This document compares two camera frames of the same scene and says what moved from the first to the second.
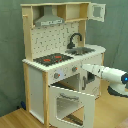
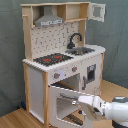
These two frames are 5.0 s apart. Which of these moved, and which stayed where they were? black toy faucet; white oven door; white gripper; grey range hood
Moved: white gripper
Stayed: black toy faucet; grey range hood; white oven door
